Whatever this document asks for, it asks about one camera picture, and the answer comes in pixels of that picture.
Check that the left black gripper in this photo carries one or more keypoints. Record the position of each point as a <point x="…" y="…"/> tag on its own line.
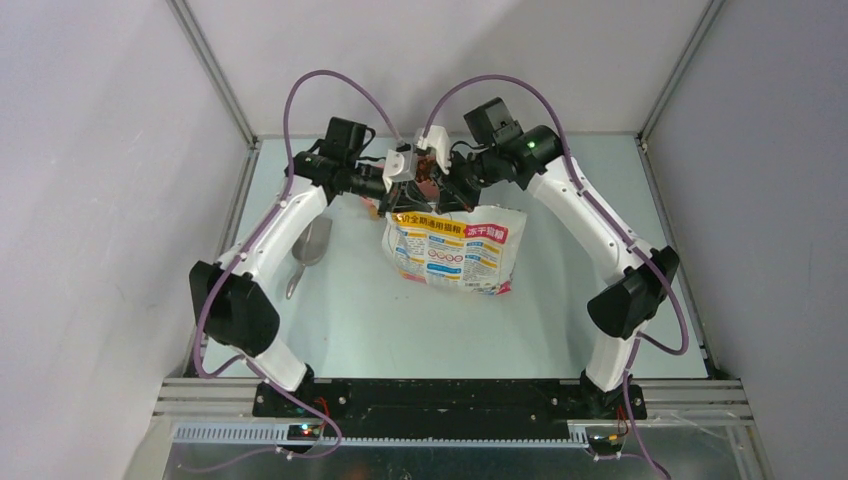
<point x="404" y="198"/>

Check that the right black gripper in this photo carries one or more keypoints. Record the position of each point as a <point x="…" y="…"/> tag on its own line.
<point x="452" y="193"/>

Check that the cat food bag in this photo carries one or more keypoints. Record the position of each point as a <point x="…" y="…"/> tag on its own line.
<point x="471" y="252"/>

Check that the metal food scoop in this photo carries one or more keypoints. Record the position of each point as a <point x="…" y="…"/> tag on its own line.
<point x="309" y="249"/>

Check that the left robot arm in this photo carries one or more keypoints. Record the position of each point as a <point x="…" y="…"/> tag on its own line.
<point x="236" y="297"/>

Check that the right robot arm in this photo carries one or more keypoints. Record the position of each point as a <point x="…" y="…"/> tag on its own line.
<point x="637" y="275"/>

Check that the empty pink bowl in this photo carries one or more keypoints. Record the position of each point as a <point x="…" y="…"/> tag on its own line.
<point x="425" y="167"/>

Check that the pink bowl with kibble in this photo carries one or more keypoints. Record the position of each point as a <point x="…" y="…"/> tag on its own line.
<point x="372" y="207"/>

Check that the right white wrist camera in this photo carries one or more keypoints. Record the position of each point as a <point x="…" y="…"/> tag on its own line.
<point x="434" y="143"/>

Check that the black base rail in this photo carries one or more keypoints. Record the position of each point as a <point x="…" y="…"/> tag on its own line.
<point x="452" y="409"/>

